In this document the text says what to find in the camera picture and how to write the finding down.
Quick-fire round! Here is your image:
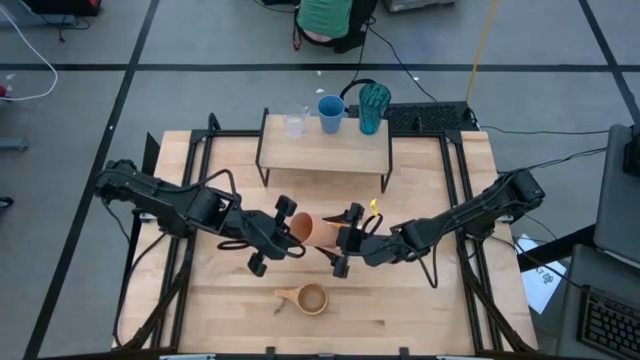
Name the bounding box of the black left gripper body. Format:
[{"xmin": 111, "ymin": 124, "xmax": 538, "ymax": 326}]
[{"xmin": 222, "ymin": 195, "xmax": 301, "ymax": 279}]

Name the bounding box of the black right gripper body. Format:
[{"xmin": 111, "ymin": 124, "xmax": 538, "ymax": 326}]
[{"xmin": 333, "ymin": 202, "xmax": 419, "ymax": 280}]

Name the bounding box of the orange mug with handle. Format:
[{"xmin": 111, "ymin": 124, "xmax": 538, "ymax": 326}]
[{"xmin": 289, "ymin": 211, "xmax": 347, "ymax": 250}]

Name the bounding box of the blue plastic cup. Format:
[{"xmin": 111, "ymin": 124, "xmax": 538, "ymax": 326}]
[{"xmin": 317, "ymin": 94, "xmax": 347, "ymax": 135}]

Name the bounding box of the clear plastic cup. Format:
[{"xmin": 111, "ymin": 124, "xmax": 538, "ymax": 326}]
[{"xmin": 282, "ymin": 103, "xmax": 311, "ymax": 140}]

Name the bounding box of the teal faceted plastic tumbler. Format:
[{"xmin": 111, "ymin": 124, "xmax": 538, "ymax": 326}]
[{"xmin": 358, "ymin": 82, "xmax": 393, "ymax": 136}]

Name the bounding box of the wooden shelf with black legs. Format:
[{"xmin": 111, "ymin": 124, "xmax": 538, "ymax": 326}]
[{"xmin": 255, "ymin": 108, "xmax": 394, "ymax": 195}]

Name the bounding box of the black vented computer case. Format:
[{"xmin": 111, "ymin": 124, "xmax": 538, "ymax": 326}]
[{"xmin": 348, "ymin": 101, "xmax": 476, "ymax": 134}]

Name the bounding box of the white paper sheet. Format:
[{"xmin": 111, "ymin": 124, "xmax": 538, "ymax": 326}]
[{"xmin": 514, "ymin": 237, "xmax": 569, "ymax": 315}]

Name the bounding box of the person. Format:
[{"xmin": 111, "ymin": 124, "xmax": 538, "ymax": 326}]
[{"xmin": 292, "ymin": 0, "xmax": 380, "ymax": 55}]

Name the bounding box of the black keyboard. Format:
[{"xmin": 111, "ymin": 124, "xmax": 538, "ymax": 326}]
[{"xmin": 577, "ymin": 285, "xmax": 640, "ymax": 360}]

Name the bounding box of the grey side table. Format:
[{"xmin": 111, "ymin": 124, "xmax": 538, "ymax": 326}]
[{"xmin": 557, "ymin": 123, "xmax": 640, "ymax": 360}]

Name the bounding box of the black device on side table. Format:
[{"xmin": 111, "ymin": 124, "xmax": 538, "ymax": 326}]
[{"xmin": 622, "ymin": 124, "xmax": 640, "ymax": 176}]

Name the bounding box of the black and red box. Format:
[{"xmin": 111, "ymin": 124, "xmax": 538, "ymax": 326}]
[{"xmin": 22, "ymin": 0, "xmax": 104, "ymax": 17}]

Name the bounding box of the wooden kuksa cup with strap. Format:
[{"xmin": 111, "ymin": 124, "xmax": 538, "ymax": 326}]
[{"xmin": 273, "ymin": 283, "xmax": 330, "ymax": 317}]

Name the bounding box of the black metal table frame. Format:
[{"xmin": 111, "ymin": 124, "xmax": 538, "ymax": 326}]
[{"xmin": 112, "ymin": 112, "xmax": 539, "ymax": 360}]

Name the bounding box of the black coiled cable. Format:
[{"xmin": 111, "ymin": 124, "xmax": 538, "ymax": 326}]
[{"xmin": 338, "ymin": 78, "xmax": 377, "ymax": 114}]

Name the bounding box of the thin black floor cable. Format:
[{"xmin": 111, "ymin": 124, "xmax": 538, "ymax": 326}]
[
  {"xmin": 367, "ymin": 27, "xmax": 440, "ymax": 104},
  {"xmin": 478, "ymin": 124, "xmax": 610, "ymax": 136}
]

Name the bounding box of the yellow hanging cable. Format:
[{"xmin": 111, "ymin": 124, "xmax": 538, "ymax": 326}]
[{"xmin": 465, "ymin": 0, "xmax": 500, "ymax": 104}]

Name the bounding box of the white floor cable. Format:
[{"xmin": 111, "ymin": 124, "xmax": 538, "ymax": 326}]
[{"xmin": 0, "ymin": 4, "xmax": 59, "ymax": 103}]

